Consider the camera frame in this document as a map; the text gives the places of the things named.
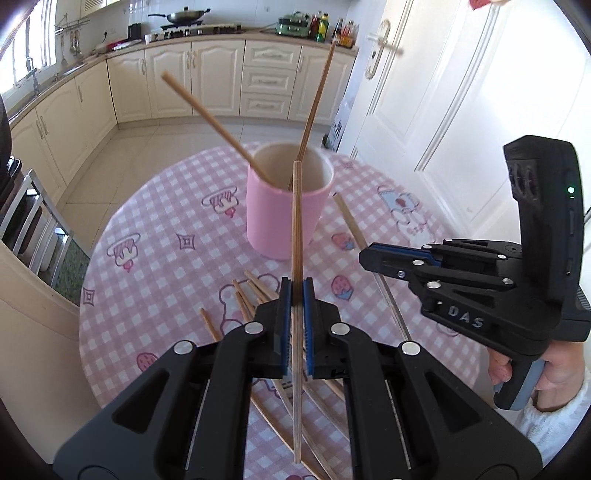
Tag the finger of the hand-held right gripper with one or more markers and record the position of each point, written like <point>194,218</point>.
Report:
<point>480,256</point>
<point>383,263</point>

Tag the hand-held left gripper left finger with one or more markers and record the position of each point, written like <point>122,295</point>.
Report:
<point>285,323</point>

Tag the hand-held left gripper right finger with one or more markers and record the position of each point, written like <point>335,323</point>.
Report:
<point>308,323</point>

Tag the long wooden chopstick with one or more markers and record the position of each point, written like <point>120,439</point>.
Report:
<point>348,221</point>
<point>203,113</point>
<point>318,99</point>
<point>297,221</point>

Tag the bunch of wooden chopsticks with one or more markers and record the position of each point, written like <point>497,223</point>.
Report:
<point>208,323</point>

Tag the pink cup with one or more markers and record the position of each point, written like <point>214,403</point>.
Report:
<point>272,217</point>

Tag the person's right forearm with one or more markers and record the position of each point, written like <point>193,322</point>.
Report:
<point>549,434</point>

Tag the person's right hand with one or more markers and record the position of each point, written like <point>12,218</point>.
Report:
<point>563,374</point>

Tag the plastic bag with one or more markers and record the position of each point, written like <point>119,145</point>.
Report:
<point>339,124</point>

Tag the pink checkered tablecloth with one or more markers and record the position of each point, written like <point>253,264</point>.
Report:
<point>175,207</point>

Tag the white door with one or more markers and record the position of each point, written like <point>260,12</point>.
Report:
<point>461,92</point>

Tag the green floor mat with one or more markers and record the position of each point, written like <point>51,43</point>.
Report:
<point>69,272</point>

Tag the dark sauce bottle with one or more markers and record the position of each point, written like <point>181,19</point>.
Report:
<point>338,32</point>
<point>351,34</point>

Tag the green bottle yellow cap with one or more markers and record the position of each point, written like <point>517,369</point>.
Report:
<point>324,26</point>

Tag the red sauce bottle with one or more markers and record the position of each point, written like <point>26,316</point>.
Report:
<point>315,25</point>

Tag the cream lower kitchen cabinets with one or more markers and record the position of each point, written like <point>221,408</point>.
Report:
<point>217,78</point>

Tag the red door decoration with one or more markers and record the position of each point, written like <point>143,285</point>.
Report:
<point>478,3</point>

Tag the green countertop appliance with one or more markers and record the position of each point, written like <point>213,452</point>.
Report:
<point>293,25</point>

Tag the metal storage rack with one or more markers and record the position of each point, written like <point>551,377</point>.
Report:
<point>32,221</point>

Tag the gas stove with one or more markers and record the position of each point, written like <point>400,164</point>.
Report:
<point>203,31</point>

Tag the black wok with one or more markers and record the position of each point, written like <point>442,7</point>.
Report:
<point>184,17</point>

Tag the red tray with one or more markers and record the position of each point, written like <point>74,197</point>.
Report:
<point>125,45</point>

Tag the black kettle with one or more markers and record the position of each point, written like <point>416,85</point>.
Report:
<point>135,31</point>

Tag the brown chair back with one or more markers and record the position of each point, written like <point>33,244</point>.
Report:
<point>5,138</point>

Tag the metal faucet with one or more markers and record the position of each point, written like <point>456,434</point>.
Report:
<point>33,74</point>

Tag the kitchen window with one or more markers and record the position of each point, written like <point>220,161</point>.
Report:
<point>23,50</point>

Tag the wall utensil rail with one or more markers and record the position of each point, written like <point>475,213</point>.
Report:
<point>74,37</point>

